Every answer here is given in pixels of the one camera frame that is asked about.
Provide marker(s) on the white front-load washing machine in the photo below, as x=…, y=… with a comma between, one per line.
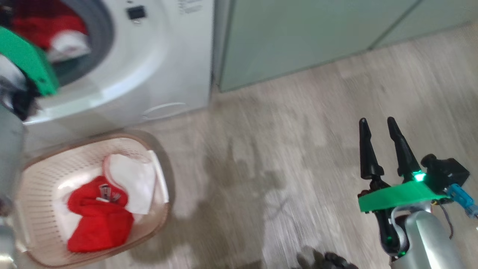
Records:
x=175, y=67

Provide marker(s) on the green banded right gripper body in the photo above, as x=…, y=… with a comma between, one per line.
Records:
x=403, y=196

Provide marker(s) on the grey rubber door gasket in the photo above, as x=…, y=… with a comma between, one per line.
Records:
x=101, y=33

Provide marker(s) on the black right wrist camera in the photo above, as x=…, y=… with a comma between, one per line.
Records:
x=444, y=170

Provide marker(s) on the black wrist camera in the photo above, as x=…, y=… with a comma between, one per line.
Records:
x=24, y=106
x=444, y=170

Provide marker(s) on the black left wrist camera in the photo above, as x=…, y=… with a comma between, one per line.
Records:
x=24, y=106

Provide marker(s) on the red garment white trim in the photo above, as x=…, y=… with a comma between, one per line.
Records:
x=37, y=26

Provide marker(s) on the pale green cabinet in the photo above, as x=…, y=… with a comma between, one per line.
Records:
x=298, y=37

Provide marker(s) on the beige perforated laundry basket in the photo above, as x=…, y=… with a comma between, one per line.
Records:
x=41, y=175

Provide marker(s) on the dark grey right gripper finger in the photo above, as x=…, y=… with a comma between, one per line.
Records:
x=369, y=160
x=407, y=160

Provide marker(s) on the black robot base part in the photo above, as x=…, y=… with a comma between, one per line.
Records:
x=332, y=261

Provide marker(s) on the round filter cover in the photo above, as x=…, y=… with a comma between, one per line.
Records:
x=164, y=111

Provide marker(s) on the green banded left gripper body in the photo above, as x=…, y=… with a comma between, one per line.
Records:
x=30, y=59

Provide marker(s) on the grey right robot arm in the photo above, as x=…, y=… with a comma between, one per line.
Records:
x=429, y=239

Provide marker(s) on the black door latch socket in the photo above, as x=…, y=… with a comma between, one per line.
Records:
x=136, y=12

